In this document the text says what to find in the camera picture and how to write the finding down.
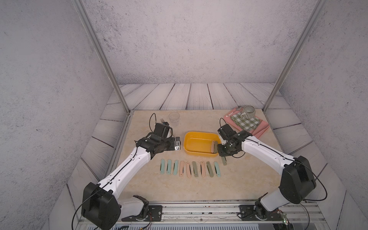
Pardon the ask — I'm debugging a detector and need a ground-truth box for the pink cutting board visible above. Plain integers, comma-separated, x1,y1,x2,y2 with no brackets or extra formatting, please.
223,106,269,139

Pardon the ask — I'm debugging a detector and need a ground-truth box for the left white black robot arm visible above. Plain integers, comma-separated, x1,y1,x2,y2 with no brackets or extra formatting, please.
81,137,181,230

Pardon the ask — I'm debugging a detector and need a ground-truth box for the yellow plastic storage box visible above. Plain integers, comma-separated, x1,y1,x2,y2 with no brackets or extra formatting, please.
183,131,221,157

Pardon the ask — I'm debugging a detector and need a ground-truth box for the aluminium front rail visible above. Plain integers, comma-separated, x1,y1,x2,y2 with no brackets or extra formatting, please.
112,200,330,230

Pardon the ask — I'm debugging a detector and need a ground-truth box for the right aluminium frame post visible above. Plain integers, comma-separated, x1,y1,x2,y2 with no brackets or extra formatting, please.
262,0,328,112

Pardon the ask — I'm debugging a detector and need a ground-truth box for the left aluminium frame post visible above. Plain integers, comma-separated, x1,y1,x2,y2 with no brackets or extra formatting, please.
72,0,130,114

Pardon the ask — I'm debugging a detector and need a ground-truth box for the clear drinking glass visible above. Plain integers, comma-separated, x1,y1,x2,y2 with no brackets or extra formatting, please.
169,112,180,127

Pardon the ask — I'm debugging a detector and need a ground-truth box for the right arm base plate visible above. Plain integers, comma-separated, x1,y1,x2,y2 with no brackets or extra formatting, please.
237,205,283,221

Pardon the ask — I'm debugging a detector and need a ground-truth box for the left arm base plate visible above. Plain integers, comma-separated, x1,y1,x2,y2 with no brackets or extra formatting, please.
121,205,163,222

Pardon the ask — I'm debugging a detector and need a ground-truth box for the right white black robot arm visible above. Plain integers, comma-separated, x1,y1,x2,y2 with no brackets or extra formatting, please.
218,128,316,219

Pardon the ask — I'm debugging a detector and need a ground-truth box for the sage folding knife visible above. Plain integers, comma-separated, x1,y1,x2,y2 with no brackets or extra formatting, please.
221,157,228,166

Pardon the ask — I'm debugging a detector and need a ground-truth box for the aluminium frame post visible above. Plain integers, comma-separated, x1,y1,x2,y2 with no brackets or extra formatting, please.
262,0,328,112
72,0,130,114

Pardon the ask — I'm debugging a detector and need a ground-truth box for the olive green folding knife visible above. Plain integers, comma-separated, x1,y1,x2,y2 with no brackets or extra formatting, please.
192,161,198,177

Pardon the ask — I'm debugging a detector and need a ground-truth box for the light blue folding knife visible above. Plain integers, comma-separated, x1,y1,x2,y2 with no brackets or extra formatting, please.
173,160,179,175

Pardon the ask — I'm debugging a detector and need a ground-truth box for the green checkered cloth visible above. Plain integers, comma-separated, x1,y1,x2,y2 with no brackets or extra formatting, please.
230,113,262,132

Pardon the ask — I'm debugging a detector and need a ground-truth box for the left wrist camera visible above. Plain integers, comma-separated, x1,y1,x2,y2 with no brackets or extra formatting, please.
153,122,173,138

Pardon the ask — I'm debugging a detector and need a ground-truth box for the teal folding knife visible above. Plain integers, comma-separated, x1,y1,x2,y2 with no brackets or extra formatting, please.
214,162,221,177

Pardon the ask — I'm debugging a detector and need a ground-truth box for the grey green folding knife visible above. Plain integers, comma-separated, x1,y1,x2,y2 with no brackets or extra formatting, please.
206,162,214,177

